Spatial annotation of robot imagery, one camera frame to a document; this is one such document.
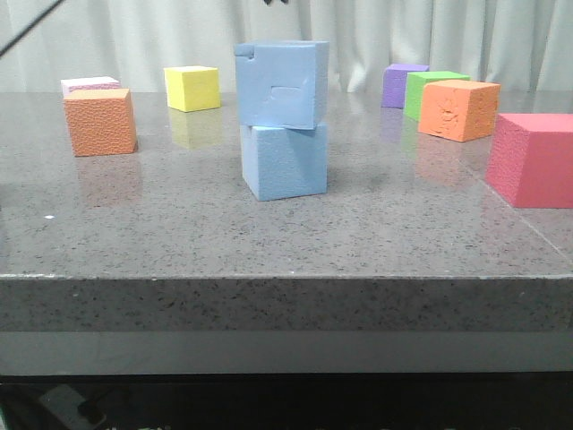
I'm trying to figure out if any notched light blue foam cube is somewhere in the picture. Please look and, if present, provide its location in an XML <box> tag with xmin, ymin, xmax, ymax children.
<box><xmin>234</xmin><ymin>40</ymin><xmax>329</xmax><ymax>130</ymax></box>

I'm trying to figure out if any yellow foam cube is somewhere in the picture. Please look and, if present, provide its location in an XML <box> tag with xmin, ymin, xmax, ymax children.
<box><xmin>164</xmin><ymin>65</ymin><xmax>221</xmax><ymax>112</ymax></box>

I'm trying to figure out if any purple foam cube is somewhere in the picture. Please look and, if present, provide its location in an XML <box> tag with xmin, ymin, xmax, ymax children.
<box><xmin>381</xmin><ymin>64</ymin><xmax>430</xmax><ymax>108</ymax></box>

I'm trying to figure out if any green foam cube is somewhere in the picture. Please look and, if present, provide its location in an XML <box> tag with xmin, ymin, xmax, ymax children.
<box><xmin>404</xmin><ymin>71</ymin><xmax>471</xmax><ymax>121</ymax></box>

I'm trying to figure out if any pink foam cube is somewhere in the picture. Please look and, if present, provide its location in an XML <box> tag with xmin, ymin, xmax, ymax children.
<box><xmin>60</xmin><ymin>76</ymin><xmax>121</xmax><ymax>97</ymax></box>

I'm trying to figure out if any right orange foam cube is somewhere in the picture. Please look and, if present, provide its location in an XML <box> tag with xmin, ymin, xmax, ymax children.
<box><xmin>418</xmin><ymin>80</ymin><xmax>501</xmax><ymax>142</ymax></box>

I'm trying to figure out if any orange foam cube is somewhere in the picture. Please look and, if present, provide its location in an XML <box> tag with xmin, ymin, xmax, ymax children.
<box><xmin>64</xmin><ymin>88</ymin><xmax>137</xmax><ymax>157</ymax></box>
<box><xmin>418</xmin><ymin>80</ymin><xmax>501</xmax><ymax>142</ymax></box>

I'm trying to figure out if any left orange foam cube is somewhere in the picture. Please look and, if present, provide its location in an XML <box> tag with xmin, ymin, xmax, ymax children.
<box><xmin>64</xmin><ymin>88</ymin><xmax>137</xmax><ymax>157</ymax></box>

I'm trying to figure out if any grey curtain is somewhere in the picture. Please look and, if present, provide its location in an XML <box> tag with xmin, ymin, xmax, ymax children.
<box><xmin>1</xmin><ymin>1</ymin><xmax>572</xmax><ymax>93</ymax></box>

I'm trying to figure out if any large red foam cube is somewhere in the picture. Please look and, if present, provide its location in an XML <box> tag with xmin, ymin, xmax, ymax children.
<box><xmin>485</xmin><ymin>113</ymin><xmax>572</xmax><ymax>208</ymax></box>

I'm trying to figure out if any black cable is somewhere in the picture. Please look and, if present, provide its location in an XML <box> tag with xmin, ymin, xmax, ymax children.
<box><xmin>0</xmin><ymin>0</ymin><xmax>62</xmax><ymax>58</ymax></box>

